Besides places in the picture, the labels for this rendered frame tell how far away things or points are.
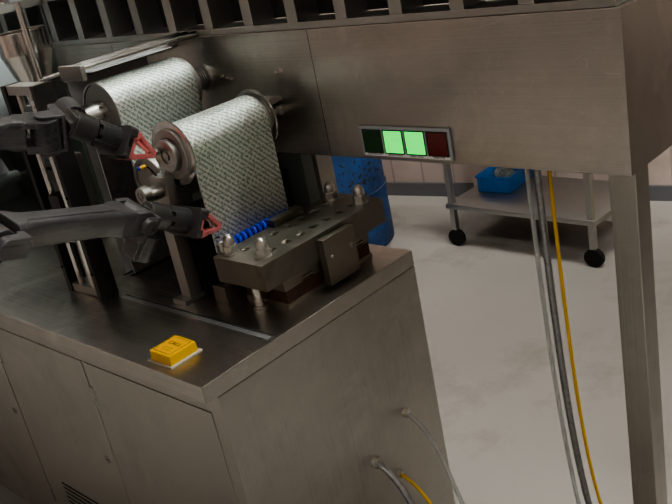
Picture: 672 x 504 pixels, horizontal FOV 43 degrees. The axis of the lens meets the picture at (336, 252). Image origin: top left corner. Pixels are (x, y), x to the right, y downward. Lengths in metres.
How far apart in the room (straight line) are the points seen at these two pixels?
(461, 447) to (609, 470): 0.47
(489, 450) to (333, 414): 1.01
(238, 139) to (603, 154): 0.81
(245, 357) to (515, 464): 1.28
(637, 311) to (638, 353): 0.10
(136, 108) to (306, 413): 0.81
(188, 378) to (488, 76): 0.82
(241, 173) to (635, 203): 0.86
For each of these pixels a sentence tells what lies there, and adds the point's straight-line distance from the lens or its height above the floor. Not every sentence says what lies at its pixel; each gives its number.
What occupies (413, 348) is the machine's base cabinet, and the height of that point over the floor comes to 0.66.
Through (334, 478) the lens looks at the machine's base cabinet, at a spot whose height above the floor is 0.50.
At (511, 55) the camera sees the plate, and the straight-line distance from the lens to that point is 1.68.
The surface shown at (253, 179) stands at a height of 1.14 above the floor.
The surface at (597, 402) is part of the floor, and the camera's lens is 3.05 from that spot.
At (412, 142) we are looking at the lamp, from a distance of 1.87.
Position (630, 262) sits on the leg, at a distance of 1.91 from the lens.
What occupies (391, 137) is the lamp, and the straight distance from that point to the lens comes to 1.91.
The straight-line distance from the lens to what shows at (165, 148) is 1.93.
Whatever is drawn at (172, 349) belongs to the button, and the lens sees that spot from 1.79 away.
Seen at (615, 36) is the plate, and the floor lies 1.39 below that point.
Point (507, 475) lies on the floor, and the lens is 2.76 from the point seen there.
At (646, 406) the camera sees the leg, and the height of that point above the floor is 0.53.
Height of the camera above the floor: 1.69
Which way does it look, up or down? 22 degrees down
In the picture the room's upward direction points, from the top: 12 degrees counter-clockwise
